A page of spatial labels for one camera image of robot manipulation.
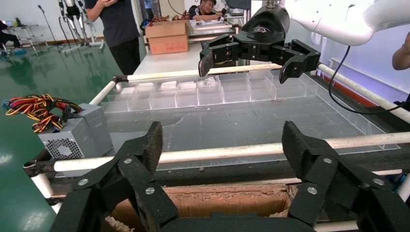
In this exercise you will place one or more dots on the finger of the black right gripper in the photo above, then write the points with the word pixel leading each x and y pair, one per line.
pixel 299 60
pixel 221 51

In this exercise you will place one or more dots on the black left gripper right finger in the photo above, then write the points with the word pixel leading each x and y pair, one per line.
pixel 323 179

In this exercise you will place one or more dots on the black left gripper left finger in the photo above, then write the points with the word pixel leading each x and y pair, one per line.
pixel 137 179

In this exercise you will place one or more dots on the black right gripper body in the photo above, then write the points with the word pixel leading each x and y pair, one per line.
pixel 262 32

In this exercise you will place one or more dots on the bare person forearm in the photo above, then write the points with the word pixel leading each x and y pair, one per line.
pixel 402 54

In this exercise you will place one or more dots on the seated person black hair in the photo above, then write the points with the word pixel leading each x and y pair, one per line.
pixel 200 11

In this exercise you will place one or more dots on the clear acrylic divider tray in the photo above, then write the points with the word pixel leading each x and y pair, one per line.
pixel 208 96

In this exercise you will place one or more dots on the white table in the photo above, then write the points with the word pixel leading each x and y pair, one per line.
pixel 169 62

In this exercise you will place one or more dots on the brown cardboard box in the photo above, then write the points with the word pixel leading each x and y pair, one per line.
pixel 168 40

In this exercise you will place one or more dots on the gray power supply vented side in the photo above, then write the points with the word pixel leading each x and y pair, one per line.
pixel 73 141

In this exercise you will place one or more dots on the brown pulp divider box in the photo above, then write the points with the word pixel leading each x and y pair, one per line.
pixel 224 198

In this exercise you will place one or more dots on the standing person dark shirt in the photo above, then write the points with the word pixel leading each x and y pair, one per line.
pixel 118 25

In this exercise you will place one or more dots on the white legged robot stand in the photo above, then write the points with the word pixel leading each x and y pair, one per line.
pixel 75 19

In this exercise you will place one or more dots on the black microphone stand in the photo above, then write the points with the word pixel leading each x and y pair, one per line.
pixel 48 24

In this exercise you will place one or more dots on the metal shelf trolley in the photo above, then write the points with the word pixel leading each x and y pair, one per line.
pixel 27 32

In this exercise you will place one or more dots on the seated person dark clothes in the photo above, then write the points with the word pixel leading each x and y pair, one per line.
pixel 6 36

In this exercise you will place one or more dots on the white pipe cart frame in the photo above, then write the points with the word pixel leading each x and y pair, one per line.
pixel 224 152

